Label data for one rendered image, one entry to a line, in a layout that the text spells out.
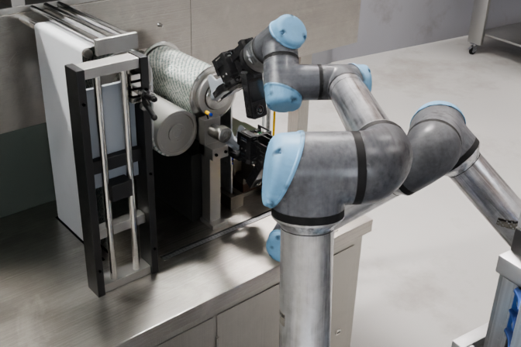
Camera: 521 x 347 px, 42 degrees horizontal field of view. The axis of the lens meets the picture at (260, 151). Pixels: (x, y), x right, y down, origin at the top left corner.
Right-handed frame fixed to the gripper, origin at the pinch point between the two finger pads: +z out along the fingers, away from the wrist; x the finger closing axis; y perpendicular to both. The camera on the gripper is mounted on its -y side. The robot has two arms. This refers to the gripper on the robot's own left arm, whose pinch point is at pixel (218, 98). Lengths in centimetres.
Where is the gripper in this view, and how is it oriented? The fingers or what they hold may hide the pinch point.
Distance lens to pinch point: 168.7
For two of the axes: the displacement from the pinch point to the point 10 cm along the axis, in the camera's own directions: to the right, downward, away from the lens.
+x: -7.6, 2.7, -5.9
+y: -3.9, -9.1, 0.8
